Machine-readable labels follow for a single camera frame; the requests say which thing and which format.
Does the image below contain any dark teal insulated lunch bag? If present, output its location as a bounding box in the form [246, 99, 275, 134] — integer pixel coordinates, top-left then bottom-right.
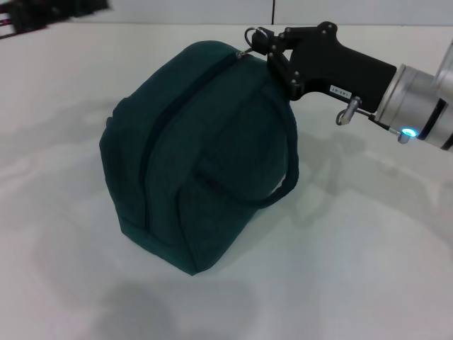
[98, 26, 302, 278]

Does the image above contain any right arm cable with plug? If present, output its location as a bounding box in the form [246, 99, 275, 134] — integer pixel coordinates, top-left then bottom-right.
[336, 95, 419, 145]

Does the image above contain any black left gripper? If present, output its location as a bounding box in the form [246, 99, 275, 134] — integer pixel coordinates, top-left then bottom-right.
[0, 0, 111, 40]

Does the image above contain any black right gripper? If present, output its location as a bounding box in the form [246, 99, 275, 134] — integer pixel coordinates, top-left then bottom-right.
[251, 21, 398, 111]

